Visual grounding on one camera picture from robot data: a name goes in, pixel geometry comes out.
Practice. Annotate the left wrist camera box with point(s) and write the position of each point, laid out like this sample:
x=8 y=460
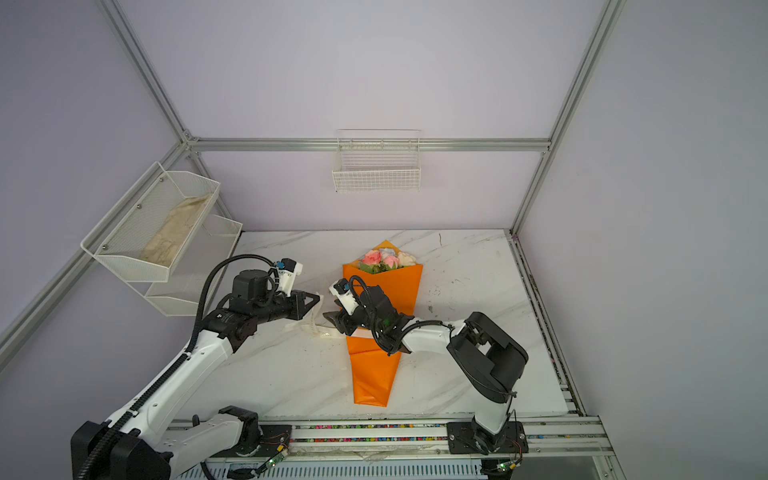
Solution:
x=288 y=270

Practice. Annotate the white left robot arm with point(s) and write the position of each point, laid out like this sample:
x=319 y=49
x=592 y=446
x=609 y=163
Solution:
x=135 y=442

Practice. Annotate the white mesh shelf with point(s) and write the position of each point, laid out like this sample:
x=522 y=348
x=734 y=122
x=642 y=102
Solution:
x=213 y=242
x=118 y=239

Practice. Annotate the aluminium frame crossbar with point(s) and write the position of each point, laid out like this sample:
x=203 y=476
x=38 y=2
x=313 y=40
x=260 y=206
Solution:
x=383 y=144

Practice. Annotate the beige cloth glove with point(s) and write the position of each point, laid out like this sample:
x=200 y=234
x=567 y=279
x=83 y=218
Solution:
x=167 y=242

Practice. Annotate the white wire wall basket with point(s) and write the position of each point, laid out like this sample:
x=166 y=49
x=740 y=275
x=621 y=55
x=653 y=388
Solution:
x=361 y=171

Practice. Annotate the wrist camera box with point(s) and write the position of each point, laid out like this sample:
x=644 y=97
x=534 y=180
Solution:
x=288 y=270
x=345 y=295

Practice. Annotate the aluminium frame post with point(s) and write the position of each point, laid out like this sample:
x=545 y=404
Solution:
x=606 y=23
x=128 y=40

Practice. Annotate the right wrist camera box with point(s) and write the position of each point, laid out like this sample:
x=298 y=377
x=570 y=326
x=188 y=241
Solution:
x=345 y=295

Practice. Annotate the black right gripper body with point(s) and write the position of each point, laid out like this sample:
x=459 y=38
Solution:
x=361 y=319

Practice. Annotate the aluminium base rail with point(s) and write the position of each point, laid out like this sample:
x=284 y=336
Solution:
x=570 y=447

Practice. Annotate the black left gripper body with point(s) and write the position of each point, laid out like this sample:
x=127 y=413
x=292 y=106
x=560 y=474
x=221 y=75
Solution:
x=274 y=308

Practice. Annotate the cream printed ribbon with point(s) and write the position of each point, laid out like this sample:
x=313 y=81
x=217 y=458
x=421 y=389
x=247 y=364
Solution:
x=314 y=325

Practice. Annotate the orange wrapping paper sheet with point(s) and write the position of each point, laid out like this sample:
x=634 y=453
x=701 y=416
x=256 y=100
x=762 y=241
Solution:
x=373 y=371

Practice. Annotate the lower white mesh shelf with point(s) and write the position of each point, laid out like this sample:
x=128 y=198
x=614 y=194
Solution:
x=213 y=242

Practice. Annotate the upper white mesh shelf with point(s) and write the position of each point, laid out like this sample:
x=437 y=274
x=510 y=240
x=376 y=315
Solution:
x=118 y=239

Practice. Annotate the aluminium frame post right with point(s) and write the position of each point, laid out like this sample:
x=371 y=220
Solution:
x=606 y=23

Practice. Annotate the aluminium frame post left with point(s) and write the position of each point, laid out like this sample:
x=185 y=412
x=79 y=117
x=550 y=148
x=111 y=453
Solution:
x=128 y=40

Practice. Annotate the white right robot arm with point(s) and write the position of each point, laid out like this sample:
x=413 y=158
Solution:
x=490 y=359

